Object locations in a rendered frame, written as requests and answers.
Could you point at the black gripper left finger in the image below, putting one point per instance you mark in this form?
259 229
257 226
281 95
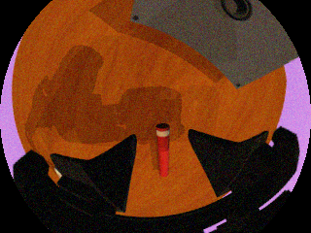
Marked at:
108 173

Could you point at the dark red peg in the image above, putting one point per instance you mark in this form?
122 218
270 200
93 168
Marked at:
162 142

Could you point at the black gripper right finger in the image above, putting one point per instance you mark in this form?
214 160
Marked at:
222 159

